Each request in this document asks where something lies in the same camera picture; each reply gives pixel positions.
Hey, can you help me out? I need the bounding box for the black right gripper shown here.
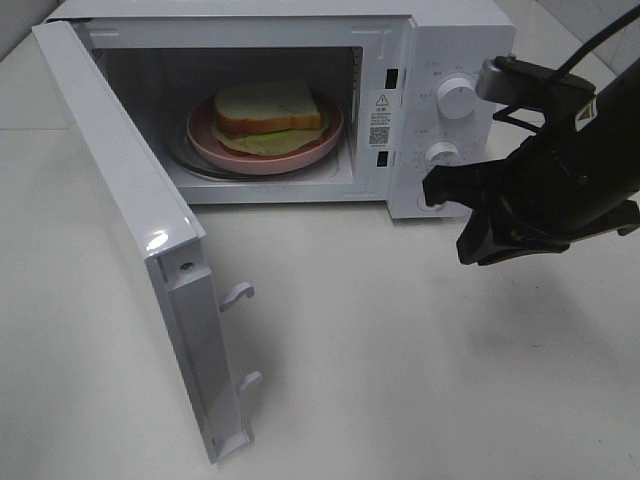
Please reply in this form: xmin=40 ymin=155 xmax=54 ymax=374
xmin=422 ymin=127 xmax=639 ymax=265

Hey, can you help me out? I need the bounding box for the round white door button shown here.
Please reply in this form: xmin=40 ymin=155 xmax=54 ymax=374
xmin=417 ymin=193 xmax=447 ymax=212

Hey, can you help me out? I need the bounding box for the white microwave knob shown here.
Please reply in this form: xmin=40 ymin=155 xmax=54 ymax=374
xmin=425 ymin=141 xmax=461 ymax=169
xmin=435 ymin=74 xmax=476 ymax=120

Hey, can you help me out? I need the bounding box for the toy sandwich with lettuce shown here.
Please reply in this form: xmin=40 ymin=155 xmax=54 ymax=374
xmin=212 ymin=79 xmax=330 ymax=157

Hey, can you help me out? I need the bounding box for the pink round plate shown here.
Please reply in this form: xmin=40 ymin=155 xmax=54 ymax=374
xmin=187 ymin=91 xmax=344 ymax=176

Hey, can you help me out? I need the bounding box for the white microwave door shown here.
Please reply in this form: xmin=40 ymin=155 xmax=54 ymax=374
xmin=32 ymin=21 xmax=263 ymax=463

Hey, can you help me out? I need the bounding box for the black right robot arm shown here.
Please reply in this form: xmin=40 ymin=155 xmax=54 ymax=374
xmin=422 ymin=65 xmax=639 ymax=265

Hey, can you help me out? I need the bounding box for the white warning label sticker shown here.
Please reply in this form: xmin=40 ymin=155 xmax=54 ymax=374
xmin=367 ymin=89 xmax=397 ymax=148

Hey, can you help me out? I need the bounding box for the white microwave oven body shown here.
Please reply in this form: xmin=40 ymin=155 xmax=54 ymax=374
xmin=42 ymin=1 xmax=515 ymax=219

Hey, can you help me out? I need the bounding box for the glass microwave turntable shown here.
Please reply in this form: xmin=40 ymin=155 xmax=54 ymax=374
xmin=165 ymin=126 xmax=349 ymax=181

